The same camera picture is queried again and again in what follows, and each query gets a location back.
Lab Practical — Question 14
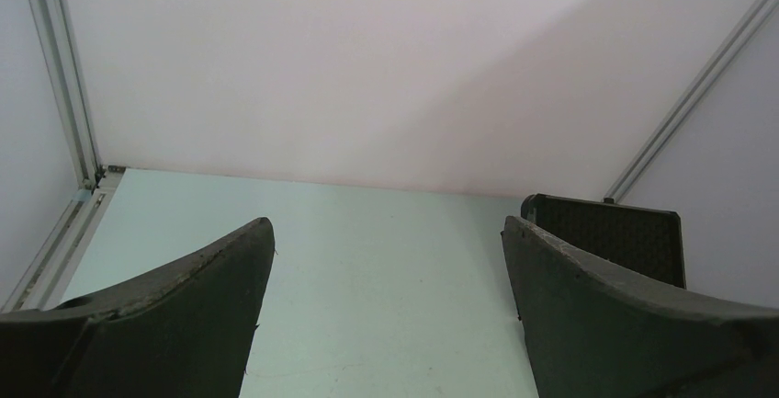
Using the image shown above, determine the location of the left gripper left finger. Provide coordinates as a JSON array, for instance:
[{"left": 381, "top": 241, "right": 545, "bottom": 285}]
[{"left": 1, "top": 218, "right": 276, "bottom": 397}]

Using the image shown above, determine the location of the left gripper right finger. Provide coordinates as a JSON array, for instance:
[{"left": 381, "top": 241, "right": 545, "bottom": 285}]
[{"left": 502, "top": 216, "right": 778, "bottom": 397}]

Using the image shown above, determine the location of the black poker set case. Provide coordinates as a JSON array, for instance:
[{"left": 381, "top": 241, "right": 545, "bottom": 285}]
[{"left": 521, "top": 193, "right": 686, "bottom": 289}]

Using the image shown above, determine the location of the left aluminium frame post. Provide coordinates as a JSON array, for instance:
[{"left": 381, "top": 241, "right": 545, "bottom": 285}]
[{"left": 1, "top": 0, "right": 121, "bottom": 313}]

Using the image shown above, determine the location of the aluminium frame post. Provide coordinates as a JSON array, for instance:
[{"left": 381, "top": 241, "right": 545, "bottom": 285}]
[
  {"left": 1, "top": 0, "right": 121, "bottom": 313},
  {"left": 603, "top": 0, "right": 778, "bottom": 203}
]

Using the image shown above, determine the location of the right aluminium frame post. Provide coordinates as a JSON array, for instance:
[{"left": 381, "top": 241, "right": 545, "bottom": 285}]
[{"left": 603, "top": 0, "right": 778, "bottom": 203}]

